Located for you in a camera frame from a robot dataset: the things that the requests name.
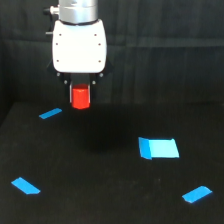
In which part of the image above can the blue tape strip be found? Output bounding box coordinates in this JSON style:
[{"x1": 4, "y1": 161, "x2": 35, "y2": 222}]
[
  {"x1": 39, "y1": 108, "x2": 62, "y2": 119},
  {"x1": 182, "y1": 186, "x2": 212, "y2": 203},
  {"x1": 11, "y1": 177, "x2": 40, "y2": 195}
]

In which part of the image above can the red hexagonal block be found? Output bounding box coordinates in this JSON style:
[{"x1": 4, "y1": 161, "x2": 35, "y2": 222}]
[{"x1": 72, "y1": 84, "x2": 90, "y2": 109}]

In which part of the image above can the blue tape strip near right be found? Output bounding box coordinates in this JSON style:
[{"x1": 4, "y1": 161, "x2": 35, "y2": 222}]
[{"x1": 182, "y1": 186, "x2": 212, "y2": 203}]

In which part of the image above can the blue tape strip far left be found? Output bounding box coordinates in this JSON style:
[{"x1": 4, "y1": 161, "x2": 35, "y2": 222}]
[{"x1": 39, "y1": 108, "x2": 62, "y2": 119}]

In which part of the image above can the large blue tape patch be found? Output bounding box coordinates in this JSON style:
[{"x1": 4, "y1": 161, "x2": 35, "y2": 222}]
[{"x1": 138, "y1": 137, "x2": 179, "y2": 160}]

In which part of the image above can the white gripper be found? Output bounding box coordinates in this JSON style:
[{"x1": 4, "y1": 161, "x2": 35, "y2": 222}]
[{"x1": 48, "y1": 19, "x2": 113, "y2": 104}]

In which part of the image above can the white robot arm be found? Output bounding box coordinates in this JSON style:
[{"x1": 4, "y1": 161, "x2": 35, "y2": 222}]
[{"x1": 43, "y1": 0, "x2": 112, "y2": 109}]

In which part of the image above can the blue tape strip near left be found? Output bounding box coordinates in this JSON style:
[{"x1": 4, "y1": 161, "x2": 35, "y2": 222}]
[{"x1": 11, "y1": 177, "x2": 40, "y2": 195}]

